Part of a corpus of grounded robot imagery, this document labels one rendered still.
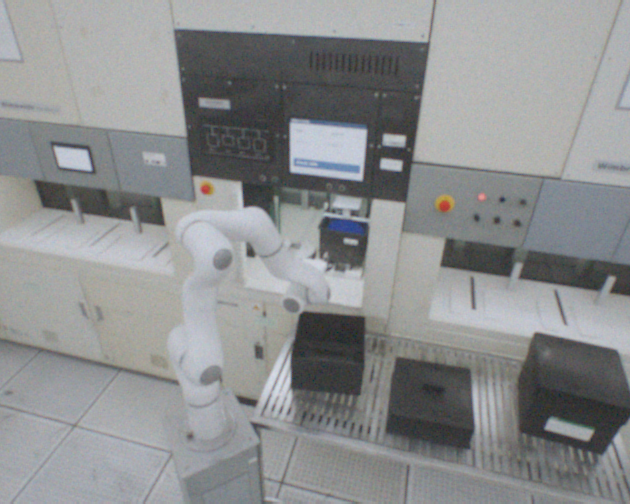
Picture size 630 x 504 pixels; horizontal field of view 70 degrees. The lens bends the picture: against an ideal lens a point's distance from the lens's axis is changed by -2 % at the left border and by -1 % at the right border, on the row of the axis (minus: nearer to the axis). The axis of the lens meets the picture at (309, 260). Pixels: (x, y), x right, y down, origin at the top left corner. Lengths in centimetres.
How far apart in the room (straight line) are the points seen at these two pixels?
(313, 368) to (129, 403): 147
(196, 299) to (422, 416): 87
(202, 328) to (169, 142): 88
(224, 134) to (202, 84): 19
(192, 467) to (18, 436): 153
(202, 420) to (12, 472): 147
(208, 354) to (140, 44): 116
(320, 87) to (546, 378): 124
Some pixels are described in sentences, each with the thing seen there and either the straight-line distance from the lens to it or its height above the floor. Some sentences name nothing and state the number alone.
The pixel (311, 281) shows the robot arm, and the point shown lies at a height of 130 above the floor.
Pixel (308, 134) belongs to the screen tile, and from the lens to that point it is 172.
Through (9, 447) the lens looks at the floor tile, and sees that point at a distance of 301.
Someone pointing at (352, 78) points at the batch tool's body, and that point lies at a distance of 164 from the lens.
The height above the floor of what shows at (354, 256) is 99.
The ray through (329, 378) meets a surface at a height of 84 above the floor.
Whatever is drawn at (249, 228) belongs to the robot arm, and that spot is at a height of 153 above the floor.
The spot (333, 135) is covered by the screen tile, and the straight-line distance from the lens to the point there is 169.
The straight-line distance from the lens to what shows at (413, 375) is 180.
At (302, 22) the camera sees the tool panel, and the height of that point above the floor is 199.
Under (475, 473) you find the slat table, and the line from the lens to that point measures 173.
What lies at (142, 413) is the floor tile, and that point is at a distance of 286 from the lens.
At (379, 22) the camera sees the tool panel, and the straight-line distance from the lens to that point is 160.
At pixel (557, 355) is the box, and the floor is 101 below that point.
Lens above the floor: 215
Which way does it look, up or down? 33 degrees down
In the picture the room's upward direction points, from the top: 1 degrees clockwise
